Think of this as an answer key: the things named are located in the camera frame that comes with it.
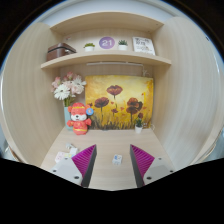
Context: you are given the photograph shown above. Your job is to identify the pale teal vase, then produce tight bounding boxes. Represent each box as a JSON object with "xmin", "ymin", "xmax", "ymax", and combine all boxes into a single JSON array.
[{"xmin": 63, "ymin": 105, "xmax": 74, "ymax": 131}]

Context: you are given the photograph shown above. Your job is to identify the wooden wall shelf unit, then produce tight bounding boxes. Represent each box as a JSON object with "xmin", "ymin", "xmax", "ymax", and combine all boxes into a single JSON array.
[{"xmin": 40, "ymin": 11, "xmax": 173, "ymax": 70}]

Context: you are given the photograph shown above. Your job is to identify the yellow poppy painting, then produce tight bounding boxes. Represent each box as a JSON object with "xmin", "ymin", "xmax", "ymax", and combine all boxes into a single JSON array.
[{"xmin": 84, "ymin": 74, "xmax": 155, "ymax": 131}]

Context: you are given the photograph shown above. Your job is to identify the red plush mouse toy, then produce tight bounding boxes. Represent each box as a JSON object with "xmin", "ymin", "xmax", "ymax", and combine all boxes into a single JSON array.
[{"xmin": 66, "ymin": 102, "xmax": 95, "ymax": 136}]

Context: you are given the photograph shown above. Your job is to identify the small plant in white pot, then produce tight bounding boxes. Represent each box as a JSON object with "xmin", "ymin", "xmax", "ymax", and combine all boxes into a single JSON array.
[{"xmin": 134, "ymin": 118, "xmax": 144, "ymax": 135}]

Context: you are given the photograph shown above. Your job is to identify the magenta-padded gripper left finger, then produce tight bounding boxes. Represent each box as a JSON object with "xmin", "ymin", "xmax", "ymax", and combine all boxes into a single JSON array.
[{"xmin": 49, "ymin": 143, "xmax": 98, "ymax": 188}]

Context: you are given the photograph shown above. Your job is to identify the pink and white flower bouquet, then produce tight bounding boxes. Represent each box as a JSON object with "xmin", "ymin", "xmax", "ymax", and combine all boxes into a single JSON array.
[{"xmin": 50, "ymin": 71, "xmax": 88, "ymax": 108}]

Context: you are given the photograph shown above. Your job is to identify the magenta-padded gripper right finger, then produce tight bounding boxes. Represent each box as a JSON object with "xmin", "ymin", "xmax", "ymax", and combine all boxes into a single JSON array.
[{"xmin": 129, "ymin": 143, "xmax": 175, "ymax": 188}]

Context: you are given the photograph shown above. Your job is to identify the small white plug adapter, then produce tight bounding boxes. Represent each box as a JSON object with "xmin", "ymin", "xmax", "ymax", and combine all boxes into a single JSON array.
[{"xmin": 65, "ymin": 142, "xmax": 78, "ymax": 152}]

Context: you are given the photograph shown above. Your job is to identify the white charger block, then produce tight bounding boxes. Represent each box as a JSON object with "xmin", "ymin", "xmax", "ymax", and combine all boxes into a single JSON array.
[{"xmin": 111, "ymin": 153, "xmax": 123, "ymax": 166}]

